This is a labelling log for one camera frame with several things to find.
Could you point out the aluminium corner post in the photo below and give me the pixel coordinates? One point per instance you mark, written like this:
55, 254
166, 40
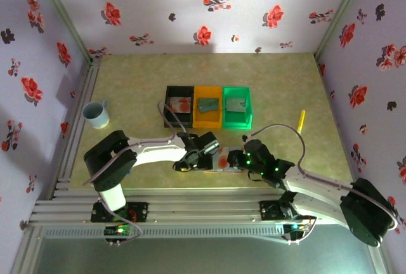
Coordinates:
65, 10
341, 10

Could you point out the light blue mug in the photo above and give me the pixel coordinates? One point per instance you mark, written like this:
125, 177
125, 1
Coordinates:
96, 117

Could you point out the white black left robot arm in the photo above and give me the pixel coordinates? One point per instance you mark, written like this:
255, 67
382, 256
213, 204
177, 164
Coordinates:
158, 152

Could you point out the controller board green light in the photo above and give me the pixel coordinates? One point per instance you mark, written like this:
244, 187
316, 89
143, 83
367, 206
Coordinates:
296, 228
119, 231

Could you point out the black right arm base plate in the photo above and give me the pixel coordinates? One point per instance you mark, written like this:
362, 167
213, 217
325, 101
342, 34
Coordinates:
269, 212

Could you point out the red white packet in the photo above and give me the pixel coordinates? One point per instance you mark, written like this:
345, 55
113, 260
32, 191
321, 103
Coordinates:
234, 151

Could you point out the orange plastic bin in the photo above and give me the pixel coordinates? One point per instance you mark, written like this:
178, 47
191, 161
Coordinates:
207, 121

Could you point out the silver card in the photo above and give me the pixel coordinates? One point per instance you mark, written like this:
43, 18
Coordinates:
235, 105

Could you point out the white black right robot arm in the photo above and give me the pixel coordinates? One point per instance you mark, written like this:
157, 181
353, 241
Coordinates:
317, 188

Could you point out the green plastic bin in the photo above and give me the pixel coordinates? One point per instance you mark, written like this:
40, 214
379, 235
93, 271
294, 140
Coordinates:
238, 121

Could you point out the yellow marker pen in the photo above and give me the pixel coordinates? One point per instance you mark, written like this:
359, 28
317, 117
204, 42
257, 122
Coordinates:
302, 117

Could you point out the aluminium frame rail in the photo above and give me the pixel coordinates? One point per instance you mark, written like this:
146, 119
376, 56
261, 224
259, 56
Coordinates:
203, 204

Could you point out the green card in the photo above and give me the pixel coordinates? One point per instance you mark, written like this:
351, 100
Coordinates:
213, 102
203, 108

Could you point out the aluminium side rail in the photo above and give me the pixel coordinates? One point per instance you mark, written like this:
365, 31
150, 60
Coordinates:
90, 77

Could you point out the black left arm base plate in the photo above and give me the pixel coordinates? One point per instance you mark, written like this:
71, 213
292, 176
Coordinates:
139, 212

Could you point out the black plastic bin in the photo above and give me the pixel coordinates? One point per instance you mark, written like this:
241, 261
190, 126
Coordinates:
179, 121

